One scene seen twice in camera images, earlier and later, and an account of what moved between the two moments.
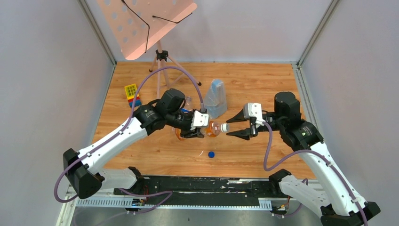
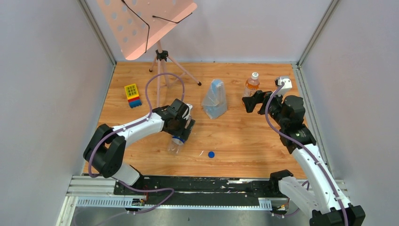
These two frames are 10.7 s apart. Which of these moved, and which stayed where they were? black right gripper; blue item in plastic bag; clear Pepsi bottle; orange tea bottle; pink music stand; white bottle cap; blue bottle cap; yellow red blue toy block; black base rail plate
Moved: black right gripper; white bottle cap; clear Pepsi bottle; orange tea bottle
Stayed: black base rail plate; blue item in plastic bag; yellow red blue toy block; pink music stand; blue bottle cap
